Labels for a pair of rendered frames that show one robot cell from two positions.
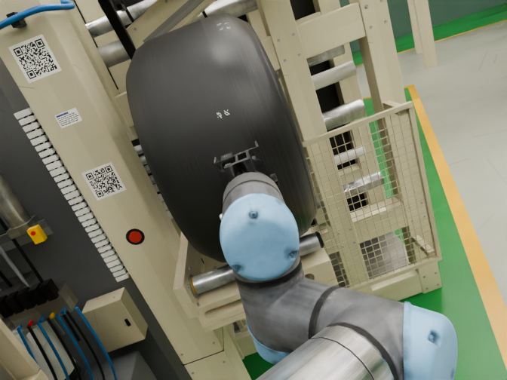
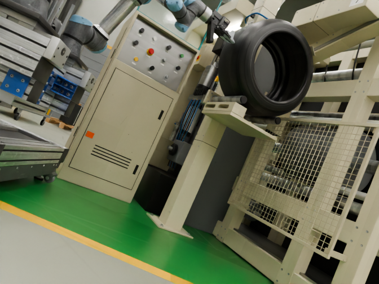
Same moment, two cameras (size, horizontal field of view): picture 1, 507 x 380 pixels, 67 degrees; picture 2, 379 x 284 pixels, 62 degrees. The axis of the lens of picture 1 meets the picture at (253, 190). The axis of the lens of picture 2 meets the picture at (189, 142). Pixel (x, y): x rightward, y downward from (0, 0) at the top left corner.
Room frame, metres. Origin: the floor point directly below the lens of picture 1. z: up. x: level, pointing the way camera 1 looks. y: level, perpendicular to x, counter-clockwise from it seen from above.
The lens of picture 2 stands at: (-0.14, -1.58, 0.43)
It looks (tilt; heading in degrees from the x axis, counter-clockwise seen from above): 4 degrees up; 63
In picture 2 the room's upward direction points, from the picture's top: 24 degrees clockwise
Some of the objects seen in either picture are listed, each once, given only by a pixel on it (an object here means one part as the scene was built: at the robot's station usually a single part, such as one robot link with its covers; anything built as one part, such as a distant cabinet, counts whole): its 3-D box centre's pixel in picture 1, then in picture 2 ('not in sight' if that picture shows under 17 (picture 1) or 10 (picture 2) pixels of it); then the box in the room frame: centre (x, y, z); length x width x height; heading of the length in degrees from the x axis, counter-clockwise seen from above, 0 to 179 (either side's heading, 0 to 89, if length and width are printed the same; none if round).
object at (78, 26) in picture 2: not in sight; (79, 28); (-0.09, 0.35, 0.88); 0.13 x 0.12 x 0.14; 40
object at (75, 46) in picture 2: not in sight; (69, 46); (-0.09, 0.35, 0.77); 0.15 x 0.15 x 0.10
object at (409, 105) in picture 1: (318, 228); (289, 172); (1.28, -0.18, 0.65); 0.90 x 0.02 x 0.70; 88
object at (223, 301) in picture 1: (262, 283); (223, 109); (0.82, 0.07, 0.84); 0.36 x 0.09 x 0.06; 88
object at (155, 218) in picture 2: not in sight; (169, 224); (0.95, 0.32, 0.01); 0.27 x 0.27 x 0.02; 88
